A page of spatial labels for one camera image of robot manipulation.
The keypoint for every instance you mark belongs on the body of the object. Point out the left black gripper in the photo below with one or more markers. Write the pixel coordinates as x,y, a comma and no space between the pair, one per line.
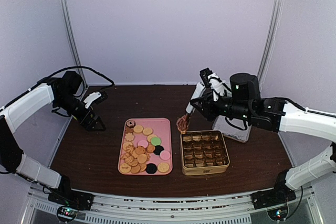
95,118

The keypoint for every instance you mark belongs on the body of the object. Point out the black sandwich cookie lower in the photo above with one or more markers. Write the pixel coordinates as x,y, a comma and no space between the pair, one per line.
151,168

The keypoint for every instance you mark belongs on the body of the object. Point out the brown leaf cookie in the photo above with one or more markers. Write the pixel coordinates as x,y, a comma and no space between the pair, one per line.
183,124

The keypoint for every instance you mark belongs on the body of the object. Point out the right aluminium frame post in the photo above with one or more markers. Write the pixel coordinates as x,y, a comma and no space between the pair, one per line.
270,41

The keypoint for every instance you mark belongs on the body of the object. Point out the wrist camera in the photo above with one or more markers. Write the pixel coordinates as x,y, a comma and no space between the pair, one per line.
95,97
213,81

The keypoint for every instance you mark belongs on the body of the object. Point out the silver tin lid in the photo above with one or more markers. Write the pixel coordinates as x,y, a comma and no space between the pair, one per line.
221,125

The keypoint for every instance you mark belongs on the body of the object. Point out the chocolate sprinkle donut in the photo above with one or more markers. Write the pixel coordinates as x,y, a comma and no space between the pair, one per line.
130,123

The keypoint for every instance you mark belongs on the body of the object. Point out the beige round biscuit corner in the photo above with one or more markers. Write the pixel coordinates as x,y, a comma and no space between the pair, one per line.
163,167

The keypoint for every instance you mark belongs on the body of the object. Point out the beige round biscuit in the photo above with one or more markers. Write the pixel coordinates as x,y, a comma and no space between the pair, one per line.
147,131
138,129

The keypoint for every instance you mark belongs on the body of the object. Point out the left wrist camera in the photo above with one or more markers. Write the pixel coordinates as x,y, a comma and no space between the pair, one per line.
95,97

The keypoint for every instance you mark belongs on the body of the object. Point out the black sandwich cookie upper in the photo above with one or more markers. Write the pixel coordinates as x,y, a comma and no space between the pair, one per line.
158,149

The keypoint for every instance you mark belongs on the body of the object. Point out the pink plastic tray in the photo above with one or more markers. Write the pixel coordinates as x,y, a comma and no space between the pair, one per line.
137,156

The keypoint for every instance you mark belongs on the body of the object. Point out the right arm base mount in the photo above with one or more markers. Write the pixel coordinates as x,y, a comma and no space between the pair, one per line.
275,202

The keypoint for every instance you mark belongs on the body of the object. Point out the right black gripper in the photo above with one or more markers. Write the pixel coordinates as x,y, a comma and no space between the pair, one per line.
207,112

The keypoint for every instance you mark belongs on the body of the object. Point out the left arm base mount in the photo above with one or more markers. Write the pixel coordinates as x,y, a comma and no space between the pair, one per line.
69,208

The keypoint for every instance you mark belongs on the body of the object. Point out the beige round biscuit top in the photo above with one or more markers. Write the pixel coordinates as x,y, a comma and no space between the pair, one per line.
138,129

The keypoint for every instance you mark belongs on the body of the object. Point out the biscuit with pink stick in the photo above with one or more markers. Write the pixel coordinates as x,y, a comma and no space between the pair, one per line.
125,168

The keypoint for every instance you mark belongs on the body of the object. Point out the pink sandwich cookie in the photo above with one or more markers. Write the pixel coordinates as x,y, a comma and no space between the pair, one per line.
165,155
143,143

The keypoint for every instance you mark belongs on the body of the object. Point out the green sandwich cookie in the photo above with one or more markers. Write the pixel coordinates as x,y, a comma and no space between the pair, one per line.
156,141

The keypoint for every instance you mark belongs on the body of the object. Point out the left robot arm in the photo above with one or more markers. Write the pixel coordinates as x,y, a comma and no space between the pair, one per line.
60,92

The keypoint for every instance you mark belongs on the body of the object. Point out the aluminium frame post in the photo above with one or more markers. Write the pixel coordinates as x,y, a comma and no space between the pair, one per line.
70,33
270,41

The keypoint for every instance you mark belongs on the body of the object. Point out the gold cookie tin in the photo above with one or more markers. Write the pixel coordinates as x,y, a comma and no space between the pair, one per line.
203,153

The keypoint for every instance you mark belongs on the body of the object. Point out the pink sandwich cookie upper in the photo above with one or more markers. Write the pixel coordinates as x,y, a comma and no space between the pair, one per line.
143,143

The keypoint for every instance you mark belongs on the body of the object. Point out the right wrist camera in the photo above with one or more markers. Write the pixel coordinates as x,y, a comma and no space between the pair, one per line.
213,81

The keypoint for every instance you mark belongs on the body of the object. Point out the black sandwich cookie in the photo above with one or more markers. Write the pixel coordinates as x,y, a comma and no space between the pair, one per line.
158,149
151,168

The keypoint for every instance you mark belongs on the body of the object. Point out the pink sandwich cookie lower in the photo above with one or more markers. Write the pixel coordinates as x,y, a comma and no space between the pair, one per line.
165,155

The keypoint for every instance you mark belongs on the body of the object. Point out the left aluminium frame post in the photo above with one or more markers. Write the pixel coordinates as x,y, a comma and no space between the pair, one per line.
70,33

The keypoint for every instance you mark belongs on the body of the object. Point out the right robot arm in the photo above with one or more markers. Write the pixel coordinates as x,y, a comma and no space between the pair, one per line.
241,100

